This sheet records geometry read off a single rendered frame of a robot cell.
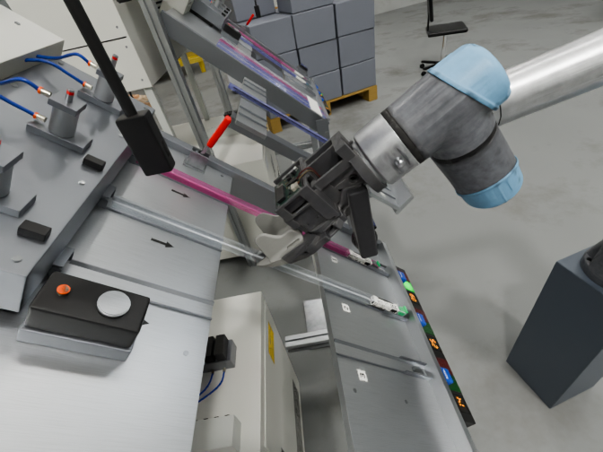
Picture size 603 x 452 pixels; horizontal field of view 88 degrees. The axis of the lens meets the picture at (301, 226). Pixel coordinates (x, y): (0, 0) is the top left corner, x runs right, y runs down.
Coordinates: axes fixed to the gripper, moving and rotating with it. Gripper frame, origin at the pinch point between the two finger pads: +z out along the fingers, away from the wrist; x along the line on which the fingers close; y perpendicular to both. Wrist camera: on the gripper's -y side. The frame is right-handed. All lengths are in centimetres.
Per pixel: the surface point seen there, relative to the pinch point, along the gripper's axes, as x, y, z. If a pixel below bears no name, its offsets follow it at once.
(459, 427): 19.5, -29.1, -7.6
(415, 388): 14.2, -25.2, -4.8
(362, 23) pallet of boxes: -301, -66, -62
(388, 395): 16.2, -19.0, -3.4
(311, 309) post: -55, -77, 51
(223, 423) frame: 11.4, -14.7, 27.3
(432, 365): 10.6, -29.1, -7.5
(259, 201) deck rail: -19.0, -0.9, 3.1
